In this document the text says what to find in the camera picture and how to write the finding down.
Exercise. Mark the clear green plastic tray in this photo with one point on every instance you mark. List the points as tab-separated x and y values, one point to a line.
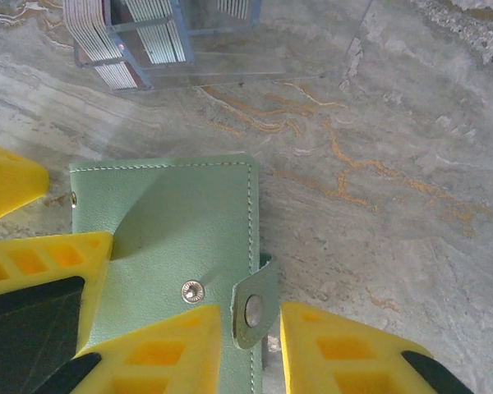
181	221

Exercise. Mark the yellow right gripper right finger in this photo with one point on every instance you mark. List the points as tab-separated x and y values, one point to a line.
345	361

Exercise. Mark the white red-dot card stack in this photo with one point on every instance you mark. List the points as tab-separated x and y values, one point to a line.
94	41

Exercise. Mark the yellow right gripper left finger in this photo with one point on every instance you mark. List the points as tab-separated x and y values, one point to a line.
168	361

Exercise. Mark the clear acrylic card rack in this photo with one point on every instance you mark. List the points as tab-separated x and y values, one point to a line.
230	53

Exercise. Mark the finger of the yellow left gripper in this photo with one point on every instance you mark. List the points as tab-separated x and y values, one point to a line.
8	180
45	258

